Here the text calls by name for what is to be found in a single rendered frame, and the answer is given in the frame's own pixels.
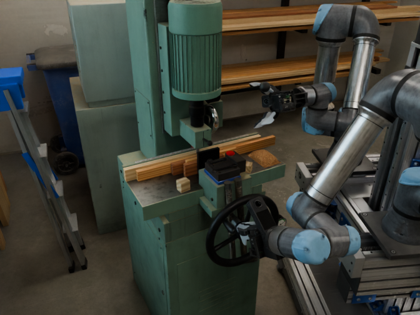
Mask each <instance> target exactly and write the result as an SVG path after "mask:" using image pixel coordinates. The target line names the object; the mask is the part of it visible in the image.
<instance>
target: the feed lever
mask: <svg viewBox="0 0 420 315"><path fill-rule="evenodd" d="M256 90H261V91H262V92H264V93H265V92H268V91H269V90H270V84H269V83H268V82H266V81H264V82H262V83H261V84H260V86H253V87H246V88H242V89H235V90H230V91H223V92H221V94H220V95H219V96H218V97H215V98H214V99H209V100H205V101H206V102H207V103H213V102H218V101H219V100H220V98H221V96H222V95H227V94H235V93H243V92H248V91H256Z"/></svg>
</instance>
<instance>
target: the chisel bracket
mask: <svg viewBox="0 0 420 315"><path fill-rule="evenodd" d="M179 127H180V135H181V136H182V137H183V138H184V139H185V140H186V141H187V142H188V143H189V144H190V145H191V146H192V147H193V148H194V149H198V148H203V147H206V146H208V144H207V143H206V142H205V141H203V138H205V139H207V140H208V141H211V128H210V127H209V126H207V125H206V124H204V125H203V126H201V127H193V126H191V120H190V117H187V118H184V119H180V120H179Z"/></svg>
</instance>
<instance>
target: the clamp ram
mask: <svg viewBox="0 0 420 315"><path fill-rule="evenodd" d="M215 159H219V147H214V148H211V149H207V150H203V151H199V152H197V173H199V170H200V169H203V168H205V162H208V161H212V160H215Z"/></svg>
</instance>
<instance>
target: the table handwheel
mask: <svg viewBox="0 0 420 315"><path fill-rule="evenodd" d="M259 196H261V197H262V198H263V200H264V202H265V204H266V206H267V207H268V208H269V210H270V212H271V215H272V217H273V219H274V221H275V223H276V225H277V226H278V223H279V211H278V207H277V206H276V203H275V202H274V201H273V200H272V199H271V198H270V197H268V196H265V195H263V194H248V195H245V196H242V197H239V198H237V199H235V200H234V201H232V202H230V203H229V204H228V205H227V206H225V207H224V208H223V209H222V210H221V211H220V212H219V213H218V215H217V216H216V217H215V218H214V220H213V222H212V223H211V225H210V227H209V229H208V232H207V236H206V251H207V255H208V256H209V258H210V259H211V261H212V262H214V263H215V264H217V265H219V266H223V267H234V266H239V265H242V264H244V263H247V262H248V261H250V260H252V259H254V258H255V257H253V256H251V255H250V252H248V253H246V254H245V255H243V256H240V257H237V258H233V259H225V258H223V257H220V256H219V255H218V254H217V253H216V251H218V250H219V249H221V248H223V247H224V246H225V245H227V244H229V243H231V242H232V241H234V240H236V239H237V238H238V239H239V240H240V241H241V242H242V239H241V237H240V234H239V233H238V231H236V233H235V234H234V235H232V236H231V237H229V238H227V239H226V240H225V241H223V242H221V243H220V244H218V245H216V246H214V239H215V236H216V233H217V231H218V229H219V227H220V225H221V224H222V223H223V221H224V220H225V219H226V220H227V217H228V216H229V215H230V214H231V213H232V212H233V211H235V210H236V209H237V208H240V207H241V206H243V205H245V204H247V203H248V201H249V200H250V199H253V198H256V197H259ZM233 215H234V218H233V219H232V221H231V224H233V225H234V226H235V228H237V226H238V225H239V224H241V223H246V222H249V221H250V218H251V213H250V212H249V210H247V214H246V217H245V220H244V221H240V219H239V218H238V217H237V216H236V215H235V214H234V213H233Z"/></svg>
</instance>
